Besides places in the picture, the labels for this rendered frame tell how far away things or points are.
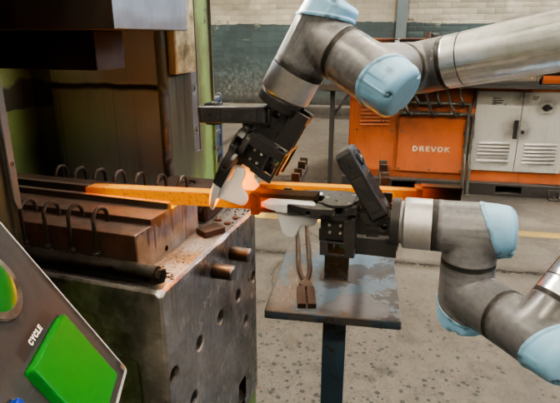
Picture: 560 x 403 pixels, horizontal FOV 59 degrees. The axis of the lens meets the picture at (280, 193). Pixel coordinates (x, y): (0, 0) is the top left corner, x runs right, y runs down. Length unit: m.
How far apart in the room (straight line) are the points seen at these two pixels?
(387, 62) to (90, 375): 0.46
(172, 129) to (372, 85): 0.59
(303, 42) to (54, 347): 0.47
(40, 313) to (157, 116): 0.72
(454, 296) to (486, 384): 1.43
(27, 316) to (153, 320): 0.35
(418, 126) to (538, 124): 0.92
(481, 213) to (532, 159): 3.80
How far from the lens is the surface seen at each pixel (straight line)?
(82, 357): 0.45
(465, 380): 2.15
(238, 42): 8.62
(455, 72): 0.72
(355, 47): 0.65
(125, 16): 0.73
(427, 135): 4.33
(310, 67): 0.69
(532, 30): 0.69
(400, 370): 2.13
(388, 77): 0.62
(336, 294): 1.20
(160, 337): 0.77
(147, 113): 1.12
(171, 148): 1.11
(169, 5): 0.83
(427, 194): 1.08
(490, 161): 4.44
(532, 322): 0.68
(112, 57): 0.87
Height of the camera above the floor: 1.26
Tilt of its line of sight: 18 degrees down
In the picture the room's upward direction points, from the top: straight up
